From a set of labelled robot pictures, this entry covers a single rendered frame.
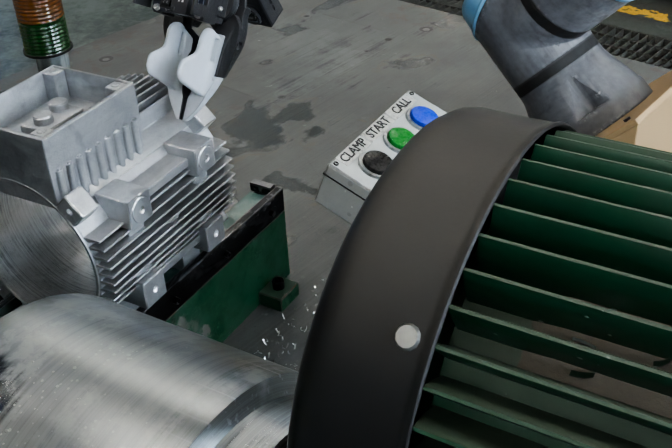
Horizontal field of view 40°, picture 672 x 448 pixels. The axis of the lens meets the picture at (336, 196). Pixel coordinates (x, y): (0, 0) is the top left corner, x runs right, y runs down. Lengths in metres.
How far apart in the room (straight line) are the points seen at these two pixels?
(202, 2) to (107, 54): 0.98
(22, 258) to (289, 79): 0.80
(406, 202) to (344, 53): 1.48
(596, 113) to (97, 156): 0.57
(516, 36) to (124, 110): 0.49
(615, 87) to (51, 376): 0.79
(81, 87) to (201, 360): 0.45
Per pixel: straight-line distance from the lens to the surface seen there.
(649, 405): 0.26
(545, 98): 1.14
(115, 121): 0.87
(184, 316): 1.00
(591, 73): 1.14
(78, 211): 0.82
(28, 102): 0.92
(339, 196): 0.86
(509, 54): 1.15
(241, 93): 1.62
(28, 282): 0.97
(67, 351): 0.54
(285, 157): 1.41
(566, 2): 1.08
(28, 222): 0.99
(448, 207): 0.27
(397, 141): 0.89
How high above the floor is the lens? 1.51
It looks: 33 degrees down
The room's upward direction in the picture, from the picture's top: 3 degrees counter-clockwise
